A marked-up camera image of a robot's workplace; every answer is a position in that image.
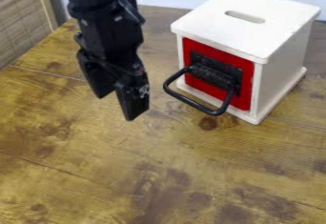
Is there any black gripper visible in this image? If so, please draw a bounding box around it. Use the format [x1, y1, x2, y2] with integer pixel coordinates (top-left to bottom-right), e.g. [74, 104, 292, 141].
[69, 0, 150, 121]

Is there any black metal drawer handle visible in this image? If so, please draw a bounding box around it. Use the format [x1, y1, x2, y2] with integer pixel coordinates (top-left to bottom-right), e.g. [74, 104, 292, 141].
[164, 62, 241, 116]

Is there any red drawer front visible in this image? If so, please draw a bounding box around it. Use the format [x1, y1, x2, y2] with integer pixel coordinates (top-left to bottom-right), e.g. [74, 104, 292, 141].
[182, 38, 256, 111]

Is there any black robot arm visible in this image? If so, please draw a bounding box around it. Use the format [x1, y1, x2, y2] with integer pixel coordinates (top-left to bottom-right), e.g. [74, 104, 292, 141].
[69, 0, 150, 121]

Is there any wooden slatted panel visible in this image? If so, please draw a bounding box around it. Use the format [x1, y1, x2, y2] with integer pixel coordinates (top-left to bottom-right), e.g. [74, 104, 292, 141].
[0, 0, 58, 70]

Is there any white wooden box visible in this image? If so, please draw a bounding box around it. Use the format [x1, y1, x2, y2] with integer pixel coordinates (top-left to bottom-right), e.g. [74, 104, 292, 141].
[170, 0, 321, 125]

